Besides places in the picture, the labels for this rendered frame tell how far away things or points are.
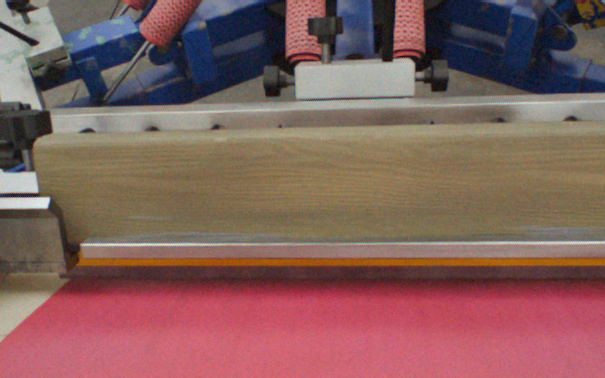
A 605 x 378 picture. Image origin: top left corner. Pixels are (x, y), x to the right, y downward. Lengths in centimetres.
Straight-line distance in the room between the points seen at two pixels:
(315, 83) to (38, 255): 35
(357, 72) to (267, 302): 32
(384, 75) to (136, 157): 33
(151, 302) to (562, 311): 25
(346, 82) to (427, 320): 34
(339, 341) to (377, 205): 9
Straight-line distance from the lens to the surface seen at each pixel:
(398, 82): 64
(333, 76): 64
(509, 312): 38
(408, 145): 36
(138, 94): 107
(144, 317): 39
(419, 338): 35
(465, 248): 37
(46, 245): 41
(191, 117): 61
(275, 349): 34
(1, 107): 71
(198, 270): 41
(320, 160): 36
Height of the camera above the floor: 155
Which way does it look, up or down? 48 degrees down
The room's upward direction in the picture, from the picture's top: 7 degrees counter-clockwise
